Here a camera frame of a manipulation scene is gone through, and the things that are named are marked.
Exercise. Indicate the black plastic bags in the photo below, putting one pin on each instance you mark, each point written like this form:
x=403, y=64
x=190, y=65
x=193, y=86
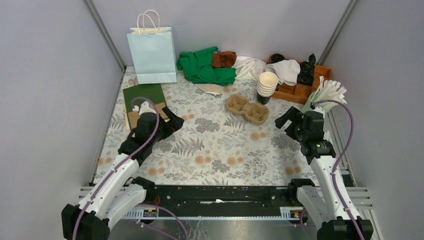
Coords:
x=307, y=69

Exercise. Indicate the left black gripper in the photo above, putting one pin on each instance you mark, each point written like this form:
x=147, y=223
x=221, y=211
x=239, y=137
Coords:
x=173, y=124

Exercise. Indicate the stack of paper cups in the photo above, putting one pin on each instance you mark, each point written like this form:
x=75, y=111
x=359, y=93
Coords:
x=266, y=87

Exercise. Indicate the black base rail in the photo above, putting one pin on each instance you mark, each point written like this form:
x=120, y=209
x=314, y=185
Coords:
x=222, y=201

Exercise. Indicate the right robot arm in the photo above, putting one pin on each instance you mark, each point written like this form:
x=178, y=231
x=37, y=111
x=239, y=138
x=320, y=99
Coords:
x=334, y=214

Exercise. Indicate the green cloth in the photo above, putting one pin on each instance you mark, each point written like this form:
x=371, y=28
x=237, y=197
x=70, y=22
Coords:
x=197, y=68

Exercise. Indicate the brown cloth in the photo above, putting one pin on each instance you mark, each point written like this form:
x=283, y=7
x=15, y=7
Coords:
x=223, y=59

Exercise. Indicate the light blue paper bag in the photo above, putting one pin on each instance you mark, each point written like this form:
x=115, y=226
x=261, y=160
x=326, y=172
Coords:
x=152, y=50

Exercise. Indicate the cardboard cup carrier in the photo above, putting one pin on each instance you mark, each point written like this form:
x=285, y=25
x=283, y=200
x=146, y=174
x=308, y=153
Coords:
x=254, y=112

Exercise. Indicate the green paper bag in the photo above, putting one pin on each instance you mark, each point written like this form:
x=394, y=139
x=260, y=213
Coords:
x=152, y=92

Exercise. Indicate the white wrapped straws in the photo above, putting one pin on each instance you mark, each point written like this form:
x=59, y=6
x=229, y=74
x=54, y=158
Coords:
x=328, y=90

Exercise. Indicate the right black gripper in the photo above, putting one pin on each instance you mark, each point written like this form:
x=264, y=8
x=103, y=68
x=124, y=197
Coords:
x=295, y=116

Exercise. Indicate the wooden compartment tray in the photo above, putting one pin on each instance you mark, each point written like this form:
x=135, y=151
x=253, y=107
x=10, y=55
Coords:
x=300, y=93

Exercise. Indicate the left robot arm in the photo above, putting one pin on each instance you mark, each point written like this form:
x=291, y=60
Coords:
x=97, y=213

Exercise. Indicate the white cloth on tray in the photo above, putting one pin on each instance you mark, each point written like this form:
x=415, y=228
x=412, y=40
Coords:
x=287, y=71

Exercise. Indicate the green straw holder cup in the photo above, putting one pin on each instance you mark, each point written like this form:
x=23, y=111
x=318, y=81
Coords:
x=307, y=106

